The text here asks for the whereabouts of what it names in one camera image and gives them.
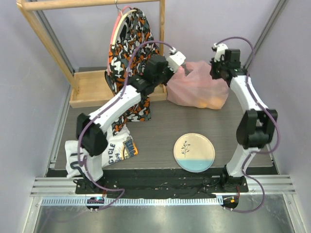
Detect camouflage patterned shorts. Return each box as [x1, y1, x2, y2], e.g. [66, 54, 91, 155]
[105, 8, 159, 135]

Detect pink plastic bag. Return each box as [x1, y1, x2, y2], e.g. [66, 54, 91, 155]
[167, 61, 229, 108]

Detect pink clothes hanger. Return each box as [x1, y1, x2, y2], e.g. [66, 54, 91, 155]
[110, 6, 132, 44]

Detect slotted cable duct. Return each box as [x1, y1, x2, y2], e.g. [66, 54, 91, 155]
[41, 196, 223, 206]

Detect orange fake fruit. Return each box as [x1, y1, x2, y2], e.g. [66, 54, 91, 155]
[197, 97, 226, 110]

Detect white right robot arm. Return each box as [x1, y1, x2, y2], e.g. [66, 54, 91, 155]
[210, 44, 278, 192]

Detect wooden clothes rack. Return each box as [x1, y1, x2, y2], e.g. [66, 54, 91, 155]
[16, 0, 168, 108]

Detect white printed t-shirt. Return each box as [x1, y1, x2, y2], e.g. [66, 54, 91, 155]
[65, 126, 138, 181]

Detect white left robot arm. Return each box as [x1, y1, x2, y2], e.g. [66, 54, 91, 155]
[76, 51, 186, 194]

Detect cream and blue plate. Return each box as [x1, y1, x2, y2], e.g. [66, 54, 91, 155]
[173, 133, 215, 173]

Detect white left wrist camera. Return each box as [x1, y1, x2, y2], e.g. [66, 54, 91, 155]
[166, 47, 186, 73]

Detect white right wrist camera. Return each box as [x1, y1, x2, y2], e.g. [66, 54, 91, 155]
[212, 43, 228, 62]

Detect cream clothes hanger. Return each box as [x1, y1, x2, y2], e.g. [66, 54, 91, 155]
[112, 9, 136, 45]

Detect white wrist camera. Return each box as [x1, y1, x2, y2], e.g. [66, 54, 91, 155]
[212, 43, 228, 62]
[166, 47, 186, 73]

